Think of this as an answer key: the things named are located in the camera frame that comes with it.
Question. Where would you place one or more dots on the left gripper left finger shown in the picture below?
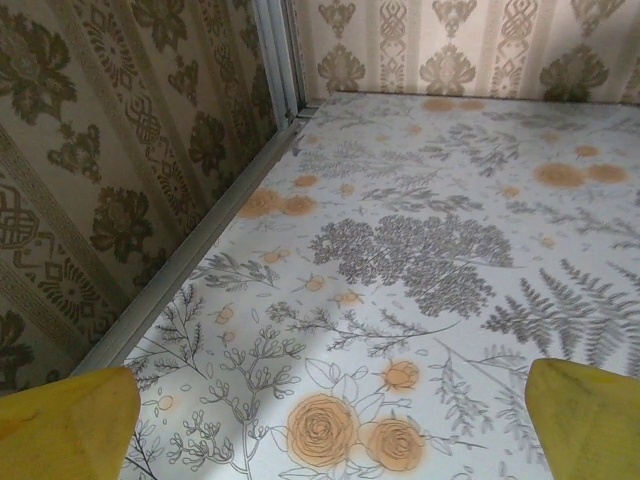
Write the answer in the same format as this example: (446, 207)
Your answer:
(60, 430)

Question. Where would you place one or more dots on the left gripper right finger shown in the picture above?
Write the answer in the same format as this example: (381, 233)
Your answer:
(595, 425)

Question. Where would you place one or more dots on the left aluminium corner post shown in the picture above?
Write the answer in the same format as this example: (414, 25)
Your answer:
(280, 60)

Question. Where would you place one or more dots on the left aluminium side rail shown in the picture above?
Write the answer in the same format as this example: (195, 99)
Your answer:
(210, 230)

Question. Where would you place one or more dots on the floral table cover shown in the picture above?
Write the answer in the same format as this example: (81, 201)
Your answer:
(400, 250)

